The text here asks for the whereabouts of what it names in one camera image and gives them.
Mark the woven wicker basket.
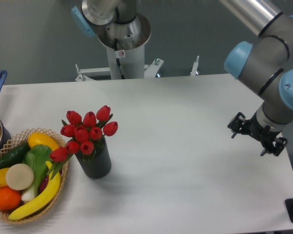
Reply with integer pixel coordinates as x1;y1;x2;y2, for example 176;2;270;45
0;127;70;225

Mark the yellow banana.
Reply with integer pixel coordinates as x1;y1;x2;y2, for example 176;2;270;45
8;171;61;221

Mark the green bok choy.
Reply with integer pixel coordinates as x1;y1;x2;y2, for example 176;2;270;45
21;144;52;203

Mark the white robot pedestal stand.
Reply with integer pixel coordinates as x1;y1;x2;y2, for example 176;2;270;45
74;12;201;82

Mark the beige round slice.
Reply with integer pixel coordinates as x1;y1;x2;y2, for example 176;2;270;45
5;163;34;191

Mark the green cucumber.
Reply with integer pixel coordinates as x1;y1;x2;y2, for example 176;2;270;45
0;141;31;169

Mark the red tulip bouquet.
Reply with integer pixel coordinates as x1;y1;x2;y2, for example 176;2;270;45
47;105;118;176

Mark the yellow squash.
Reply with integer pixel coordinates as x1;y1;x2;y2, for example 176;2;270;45
28;132;60;151

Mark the dark grey ribbed vase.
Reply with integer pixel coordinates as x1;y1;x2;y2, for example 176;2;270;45
76;138;111;179

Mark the orange fruit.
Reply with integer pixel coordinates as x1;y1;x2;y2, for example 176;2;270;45
0;187;21;211

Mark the dark red vegetable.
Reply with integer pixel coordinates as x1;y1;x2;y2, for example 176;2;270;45
39;176;49;194

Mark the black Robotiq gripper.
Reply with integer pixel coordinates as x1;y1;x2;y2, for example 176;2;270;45
227;112;288;156

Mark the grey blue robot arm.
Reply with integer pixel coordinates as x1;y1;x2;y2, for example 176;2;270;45
71;0;293;156

